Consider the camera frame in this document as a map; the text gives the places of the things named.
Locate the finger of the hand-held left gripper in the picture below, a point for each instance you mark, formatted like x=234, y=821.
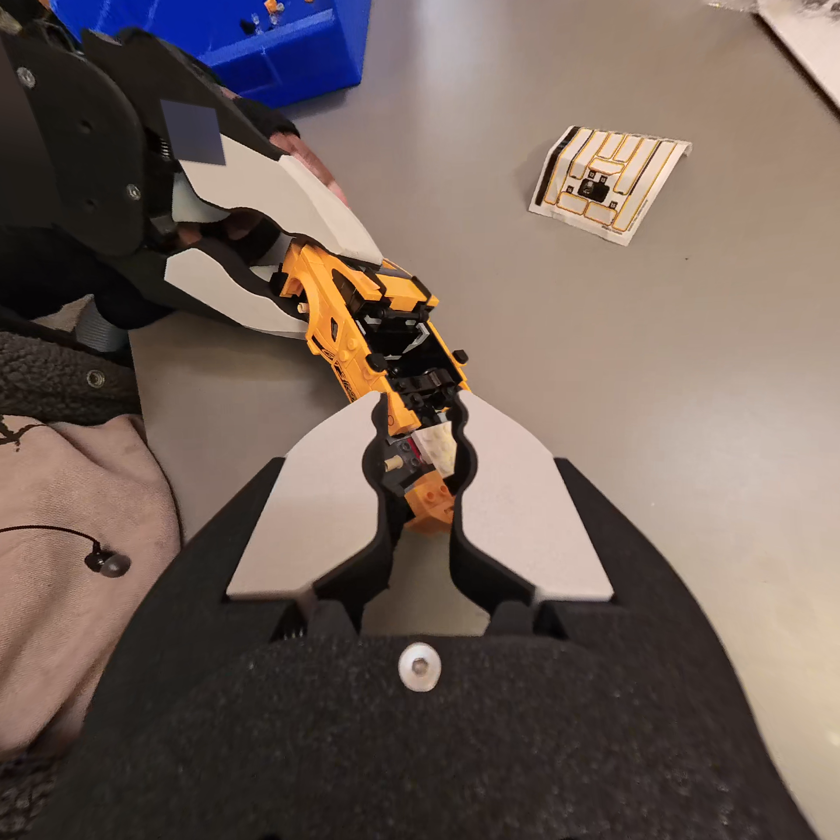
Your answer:
x=223, y=289
x=289, y=190

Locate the loose small lego pieces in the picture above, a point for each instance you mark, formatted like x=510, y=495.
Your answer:
x=272, y=8

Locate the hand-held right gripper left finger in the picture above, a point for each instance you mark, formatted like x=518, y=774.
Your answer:
x=308, y=518

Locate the blue plastic bin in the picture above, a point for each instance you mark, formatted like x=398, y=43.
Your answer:
x=295, y=59

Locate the white sticker sheet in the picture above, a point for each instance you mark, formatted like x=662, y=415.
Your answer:
x=610, y=177

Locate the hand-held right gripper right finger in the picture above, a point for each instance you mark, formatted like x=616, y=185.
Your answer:
x=531, y=518

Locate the yellow lego car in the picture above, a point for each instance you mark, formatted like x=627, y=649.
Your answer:
x=321, y=289

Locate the person's left hand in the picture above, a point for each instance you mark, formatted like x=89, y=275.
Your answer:
x=308, y=163

